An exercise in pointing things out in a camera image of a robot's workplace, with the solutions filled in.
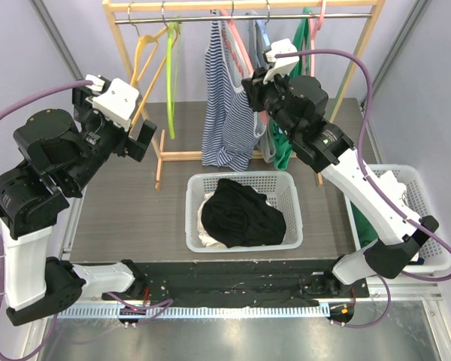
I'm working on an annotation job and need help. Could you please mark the green tank top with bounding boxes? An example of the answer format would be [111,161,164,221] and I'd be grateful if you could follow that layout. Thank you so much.
[269,19,312,171]

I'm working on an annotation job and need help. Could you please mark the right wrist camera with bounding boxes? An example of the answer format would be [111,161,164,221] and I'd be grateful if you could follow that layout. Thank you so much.
[263,38,299,84]

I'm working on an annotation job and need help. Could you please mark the blue striped tank top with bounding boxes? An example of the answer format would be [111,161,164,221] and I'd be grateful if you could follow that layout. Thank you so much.
[201,21,265,171]

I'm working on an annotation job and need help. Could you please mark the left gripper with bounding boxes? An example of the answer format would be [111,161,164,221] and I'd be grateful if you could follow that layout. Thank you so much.
[63,80,155,193]

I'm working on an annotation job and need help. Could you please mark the pink hanger with striped top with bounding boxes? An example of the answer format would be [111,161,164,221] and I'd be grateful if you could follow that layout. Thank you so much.
[219,9,253,84]

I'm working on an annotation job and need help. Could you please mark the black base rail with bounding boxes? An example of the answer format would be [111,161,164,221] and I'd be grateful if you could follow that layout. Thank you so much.
[120,259,369,308]

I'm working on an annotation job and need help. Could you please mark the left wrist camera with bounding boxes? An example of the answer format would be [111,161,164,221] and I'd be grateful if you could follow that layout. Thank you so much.
[85,74,140,133]

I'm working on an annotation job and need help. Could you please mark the yellow plastic hanger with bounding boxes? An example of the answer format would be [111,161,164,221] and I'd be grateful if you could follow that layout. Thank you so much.
[127,2,170,129]

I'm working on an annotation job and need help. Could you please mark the white basket right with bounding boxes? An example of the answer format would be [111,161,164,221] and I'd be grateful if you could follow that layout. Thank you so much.
[344,164,451,275]

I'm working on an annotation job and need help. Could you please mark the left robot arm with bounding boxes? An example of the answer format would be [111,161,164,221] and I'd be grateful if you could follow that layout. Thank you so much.
[0,79,156,326]

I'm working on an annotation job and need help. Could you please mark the white basket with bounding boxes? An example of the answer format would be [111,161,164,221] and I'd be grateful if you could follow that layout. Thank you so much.
[185,171,304,253]
[344,164,451,275]

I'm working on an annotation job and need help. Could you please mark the pink hanger with green top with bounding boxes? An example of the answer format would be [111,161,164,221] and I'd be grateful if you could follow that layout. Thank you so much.
[307,0,327,77]

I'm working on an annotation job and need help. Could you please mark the green cloth in basket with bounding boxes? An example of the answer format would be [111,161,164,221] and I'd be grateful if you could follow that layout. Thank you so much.
[351,204,378,248]

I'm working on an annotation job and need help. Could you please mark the lime green hanger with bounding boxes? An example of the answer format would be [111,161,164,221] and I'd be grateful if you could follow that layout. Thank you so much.
[161,1,181,140]

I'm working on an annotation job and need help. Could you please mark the white slotted cable duct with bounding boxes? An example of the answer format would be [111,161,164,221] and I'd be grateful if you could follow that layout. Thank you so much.
[59,303,330,322]

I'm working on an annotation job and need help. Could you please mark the wooden clothes rack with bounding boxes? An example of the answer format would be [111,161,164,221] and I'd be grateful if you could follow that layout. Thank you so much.
[102,0,386,190]

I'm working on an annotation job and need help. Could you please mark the grey tank top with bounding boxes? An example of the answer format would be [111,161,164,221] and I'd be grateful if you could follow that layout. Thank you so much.
[248,20,276,163]

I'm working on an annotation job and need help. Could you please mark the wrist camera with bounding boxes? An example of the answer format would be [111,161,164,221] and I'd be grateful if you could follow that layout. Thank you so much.
[263,38,299,84]
[85,74,140,133]

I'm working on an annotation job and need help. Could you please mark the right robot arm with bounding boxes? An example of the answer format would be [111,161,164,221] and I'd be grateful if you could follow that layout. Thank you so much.
[241,68,439,297]

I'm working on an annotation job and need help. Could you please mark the white basket centre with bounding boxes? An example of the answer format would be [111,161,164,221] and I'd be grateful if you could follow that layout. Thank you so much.
[185,171,304,253]

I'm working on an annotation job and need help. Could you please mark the white tank top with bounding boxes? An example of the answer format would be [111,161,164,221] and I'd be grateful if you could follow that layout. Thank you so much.
[197,191,271,249]

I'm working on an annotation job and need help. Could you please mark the light blue hanger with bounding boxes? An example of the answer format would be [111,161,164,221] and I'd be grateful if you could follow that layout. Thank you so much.
[254,0,271,50]

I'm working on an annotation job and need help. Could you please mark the black tank top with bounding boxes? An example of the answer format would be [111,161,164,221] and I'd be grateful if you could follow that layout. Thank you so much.
[201,178,287,249]

